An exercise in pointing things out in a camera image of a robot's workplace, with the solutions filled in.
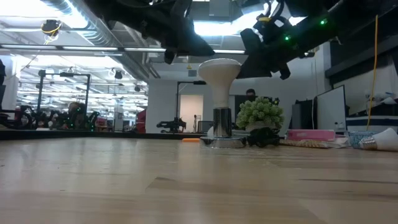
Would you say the person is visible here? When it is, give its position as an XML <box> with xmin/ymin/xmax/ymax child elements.
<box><xmin>67</xmin><ymin>101</ymin><xmax>88</xmax><ymax>130</ymax></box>
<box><xmin>244</xmin><ymin>88</ymin><xmax>257</xmax><ymax>103</ymax></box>

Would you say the long LED light bar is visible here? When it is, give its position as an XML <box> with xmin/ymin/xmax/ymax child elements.
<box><xmin>0</xmin><ymin>43</ymin><xmax>315</xmax><ymax>58</ymax></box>

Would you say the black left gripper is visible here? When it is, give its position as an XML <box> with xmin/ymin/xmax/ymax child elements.
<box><xmin>146</xmin><ymin>0</ymin><xmax>216</xmax><ymax>65</ymax></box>

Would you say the red cabinet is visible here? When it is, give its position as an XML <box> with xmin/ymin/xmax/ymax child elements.
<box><xmin>136</xmin><ymin>109</ymin><xmax>147</xmax><ymax>134</ymax></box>

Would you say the black background gantry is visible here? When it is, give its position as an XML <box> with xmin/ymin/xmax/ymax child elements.
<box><xmin>37</xmin><ymin>70</ymin><xmax>91</xmax><ymax>128</ymax></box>

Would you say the light blue round lid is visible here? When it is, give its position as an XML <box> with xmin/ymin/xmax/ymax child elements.
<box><xmin>348</xmin><ymin>130</ymin><xmax>379</xmax><ymax>149</ymax></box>

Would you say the black aluminium table frame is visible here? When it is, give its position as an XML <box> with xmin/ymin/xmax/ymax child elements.
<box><xmin>0</xmin><ymin>129</ymin><xmax>203</xmax><ymax>141</ymax></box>

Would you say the green succulent plant in pot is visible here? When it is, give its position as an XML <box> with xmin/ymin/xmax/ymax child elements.
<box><xmin>236</xmin><ymin>96</ymin><xmax>285</xmax><ymax>132</ymax></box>

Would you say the chrome lamp socket base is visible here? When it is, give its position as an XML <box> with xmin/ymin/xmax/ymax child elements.
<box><xmin>199</xmin><ymin>107</ymin><xmax>248</xmax><ymax>149</ymax></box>

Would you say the small white lightbulb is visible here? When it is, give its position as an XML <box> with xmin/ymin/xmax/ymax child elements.
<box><xmin>359</xmin><ymin>127</ymin><xmax>398</xmax><ymax>152</ymax></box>

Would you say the black overhead camera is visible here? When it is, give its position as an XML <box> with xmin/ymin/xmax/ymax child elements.
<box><xmin>42</xmin><ymin>19</ymin><xmax>62</xmax><ymax>43</ymax></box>

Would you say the whiteboard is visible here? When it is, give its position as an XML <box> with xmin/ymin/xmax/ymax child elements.
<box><xmin>316</xmin><ymin>85</ymin><xmax>346</xmax><ymax>131</ymax></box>

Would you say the black lamp cord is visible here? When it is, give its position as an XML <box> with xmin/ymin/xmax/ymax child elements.
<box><xmin>247</xmin><ymin>126</ymin><xmax>280</xmax><ymax>148</ymax></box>

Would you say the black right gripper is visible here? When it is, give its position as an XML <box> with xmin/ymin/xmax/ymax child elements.
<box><xmin>238</xmin><ymin>12</ymin><xmax>312</xmax><ymax>80</ymax></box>

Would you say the yellow cable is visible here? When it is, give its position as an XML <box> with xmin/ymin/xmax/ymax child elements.
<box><xmin>366</xmin><ymin>14</ymin><xmax>379</xmax><ymax>128</ymax></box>

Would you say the pink box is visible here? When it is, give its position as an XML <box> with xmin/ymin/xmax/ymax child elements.
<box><xmin>285</xmin><ymin>129</ymin><xmax>336</xmax><ymax>142</ymax></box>

